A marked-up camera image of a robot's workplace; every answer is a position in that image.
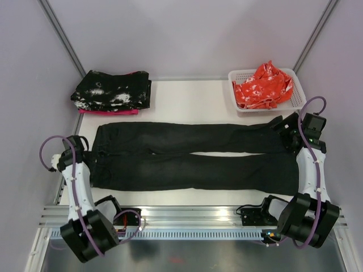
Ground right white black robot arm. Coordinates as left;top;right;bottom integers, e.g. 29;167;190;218
258;113;340;248

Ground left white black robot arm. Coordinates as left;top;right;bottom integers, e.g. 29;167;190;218
57;135;124;263

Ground folded black white trousers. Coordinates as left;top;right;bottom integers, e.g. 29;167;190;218
70;70;152;112

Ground white plastic basket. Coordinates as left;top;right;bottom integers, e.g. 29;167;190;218
228;68;307;113

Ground orange white garment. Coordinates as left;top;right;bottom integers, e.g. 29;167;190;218
231;61;293;110

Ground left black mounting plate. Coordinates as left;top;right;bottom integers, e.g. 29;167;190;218
113;208;141;227

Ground black mounting plate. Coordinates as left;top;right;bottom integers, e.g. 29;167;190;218
113;208;141;227
235;205;277;227

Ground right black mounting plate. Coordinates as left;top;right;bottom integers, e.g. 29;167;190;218
235;205;277;227

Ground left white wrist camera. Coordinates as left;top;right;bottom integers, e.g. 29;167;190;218
49;154;61;172

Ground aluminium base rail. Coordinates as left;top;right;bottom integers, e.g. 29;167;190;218
38;205;348;229

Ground slotted grey cable duct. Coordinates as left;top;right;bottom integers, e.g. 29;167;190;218
49;228;264;241

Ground right aluminium frame post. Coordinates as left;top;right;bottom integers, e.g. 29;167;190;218
293;0;340;74

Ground aluminium frame post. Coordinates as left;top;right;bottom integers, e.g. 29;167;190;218
38;0;86;77
293;0;340;74

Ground left aluminium frame post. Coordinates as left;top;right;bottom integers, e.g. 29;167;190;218
38;0;86;77

